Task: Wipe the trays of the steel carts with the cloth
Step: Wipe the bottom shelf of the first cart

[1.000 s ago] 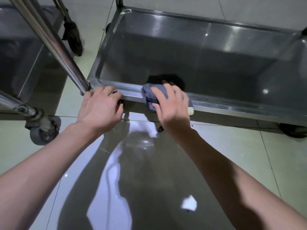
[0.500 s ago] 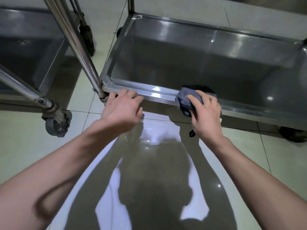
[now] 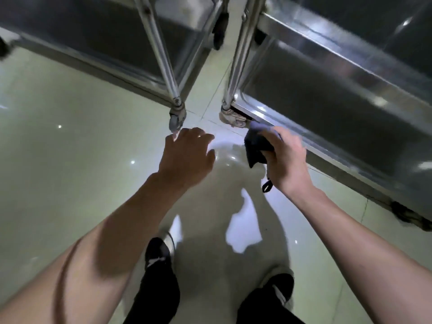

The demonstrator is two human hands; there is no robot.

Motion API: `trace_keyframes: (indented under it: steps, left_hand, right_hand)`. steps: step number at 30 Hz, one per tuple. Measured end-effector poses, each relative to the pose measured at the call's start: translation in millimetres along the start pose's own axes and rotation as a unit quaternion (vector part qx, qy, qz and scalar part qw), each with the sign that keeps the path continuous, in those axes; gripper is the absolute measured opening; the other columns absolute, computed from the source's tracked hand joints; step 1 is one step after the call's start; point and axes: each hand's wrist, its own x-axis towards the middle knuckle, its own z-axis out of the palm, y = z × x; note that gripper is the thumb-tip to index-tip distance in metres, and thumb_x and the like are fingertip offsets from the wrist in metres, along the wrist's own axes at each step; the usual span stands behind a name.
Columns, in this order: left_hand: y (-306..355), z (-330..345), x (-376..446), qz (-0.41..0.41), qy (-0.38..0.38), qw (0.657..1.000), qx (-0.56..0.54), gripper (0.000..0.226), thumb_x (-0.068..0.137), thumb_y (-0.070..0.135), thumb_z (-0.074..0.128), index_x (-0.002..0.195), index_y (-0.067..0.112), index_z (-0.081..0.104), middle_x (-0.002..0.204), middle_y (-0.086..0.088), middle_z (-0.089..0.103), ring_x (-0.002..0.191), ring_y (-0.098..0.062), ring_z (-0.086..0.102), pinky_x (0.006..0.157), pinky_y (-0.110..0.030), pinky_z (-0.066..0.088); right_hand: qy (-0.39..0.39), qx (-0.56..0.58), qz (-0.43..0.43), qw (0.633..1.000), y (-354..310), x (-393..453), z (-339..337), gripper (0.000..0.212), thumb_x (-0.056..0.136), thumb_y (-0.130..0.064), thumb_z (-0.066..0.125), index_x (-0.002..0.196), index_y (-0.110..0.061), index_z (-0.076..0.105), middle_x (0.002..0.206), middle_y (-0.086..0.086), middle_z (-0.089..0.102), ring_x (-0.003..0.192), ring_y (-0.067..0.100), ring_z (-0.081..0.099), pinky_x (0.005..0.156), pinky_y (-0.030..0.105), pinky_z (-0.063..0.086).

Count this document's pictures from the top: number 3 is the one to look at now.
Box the person's right hand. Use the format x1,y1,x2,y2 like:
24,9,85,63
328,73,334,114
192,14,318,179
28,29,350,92
258,126,316,199

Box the person's left hand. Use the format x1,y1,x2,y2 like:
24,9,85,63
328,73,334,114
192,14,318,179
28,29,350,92
157,127,216,190

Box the grey and yellow cleaning cloth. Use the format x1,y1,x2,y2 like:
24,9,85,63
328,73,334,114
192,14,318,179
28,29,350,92
243,121,283,194

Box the person's left forearm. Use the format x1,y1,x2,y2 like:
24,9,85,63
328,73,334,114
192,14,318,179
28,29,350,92
0,171,189,324

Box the person's right forearm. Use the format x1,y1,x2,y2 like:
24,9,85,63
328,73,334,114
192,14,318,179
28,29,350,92
290,185,432,324

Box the dark blue sneaker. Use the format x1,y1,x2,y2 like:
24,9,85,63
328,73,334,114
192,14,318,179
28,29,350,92
263,273,295,308
145,232,176,271

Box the black trousers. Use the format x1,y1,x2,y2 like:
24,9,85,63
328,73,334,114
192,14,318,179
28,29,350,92
123,256,304,324

